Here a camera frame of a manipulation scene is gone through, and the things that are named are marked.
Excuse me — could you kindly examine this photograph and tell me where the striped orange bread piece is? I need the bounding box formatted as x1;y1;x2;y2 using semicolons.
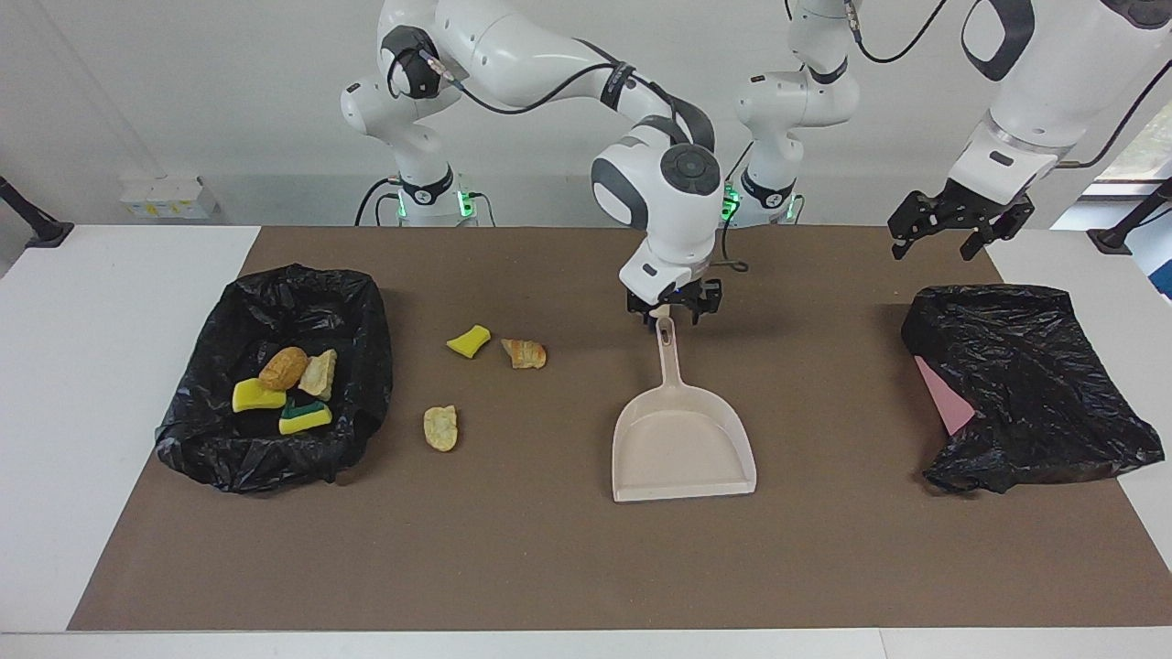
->
501;338;548;371

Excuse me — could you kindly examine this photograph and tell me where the beige plastic dustpan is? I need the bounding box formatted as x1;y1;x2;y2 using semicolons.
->
612;316;758;503

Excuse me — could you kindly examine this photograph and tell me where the small yellow sponge piece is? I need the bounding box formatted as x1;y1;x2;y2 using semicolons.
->
446;324;492;360

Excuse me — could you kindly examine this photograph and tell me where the pale yellow bread piece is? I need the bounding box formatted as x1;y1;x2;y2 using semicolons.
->
424;405;460;453

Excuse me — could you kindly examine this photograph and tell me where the striped pale bread piece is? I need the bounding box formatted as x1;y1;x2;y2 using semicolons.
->
298;349;338;402

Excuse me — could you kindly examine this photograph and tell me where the brown bread roll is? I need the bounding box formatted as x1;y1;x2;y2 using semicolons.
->
258;346;310;392

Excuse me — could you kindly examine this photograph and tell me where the black trash bag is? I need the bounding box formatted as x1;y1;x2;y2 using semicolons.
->
901;284;1166;495

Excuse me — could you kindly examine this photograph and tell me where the pink bin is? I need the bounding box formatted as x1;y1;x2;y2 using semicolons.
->
914;355;977;436

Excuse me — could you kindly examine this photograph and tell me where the black trash bag bin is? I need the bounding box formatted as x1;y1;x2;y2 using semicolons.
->
154;264;395;495

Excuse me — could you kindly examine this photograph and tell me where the black stand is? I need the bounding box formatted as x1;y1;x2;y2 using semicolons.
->
0;174;74;250
1087;178;1172;255

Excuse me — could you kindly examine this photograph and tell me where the brown table mat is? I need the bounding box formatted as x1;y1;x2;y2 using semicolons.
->
67;226;1172;632

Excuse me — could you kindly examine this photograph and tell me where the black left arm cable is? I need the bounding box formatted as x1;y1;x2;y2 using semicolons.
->
847;0;1172;170

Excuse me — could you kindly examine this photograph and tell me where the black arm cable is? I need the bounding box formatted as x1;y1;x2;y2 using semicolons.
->
847;0;1172;170
421;50;747;275

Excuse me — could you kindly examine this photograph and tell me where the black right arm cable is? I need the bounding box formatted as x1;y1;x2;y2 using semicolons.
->
421;50;747;275

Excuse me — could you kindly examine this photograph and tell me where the black base cable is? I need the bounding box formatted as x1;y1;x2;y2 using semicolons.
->
355;177;404;228

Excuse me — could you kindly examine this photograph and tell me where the white wall box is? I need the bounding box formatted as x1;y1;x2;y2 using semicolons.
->
119;176;219;221

